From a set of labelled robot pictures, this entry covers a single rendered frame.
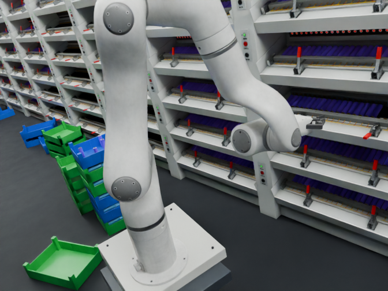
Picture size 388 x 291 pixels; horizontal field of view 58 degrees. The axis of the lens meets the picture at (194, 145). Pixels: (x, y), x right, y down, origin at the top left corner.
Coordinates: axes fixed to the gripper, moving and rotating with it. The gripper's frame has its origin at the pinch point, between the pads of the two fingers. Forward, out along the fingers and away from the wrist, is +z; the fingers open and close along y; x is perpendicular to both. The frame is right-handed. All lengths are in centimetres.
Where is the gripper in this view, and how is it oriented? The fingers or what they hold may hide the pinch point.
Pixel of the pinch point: (308, 118)
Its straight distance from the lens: 113.5
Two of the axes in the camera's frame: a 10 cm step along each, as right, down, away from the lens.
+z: 7.4, -2.3, 6.4
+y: 6.8, 2.0, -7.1
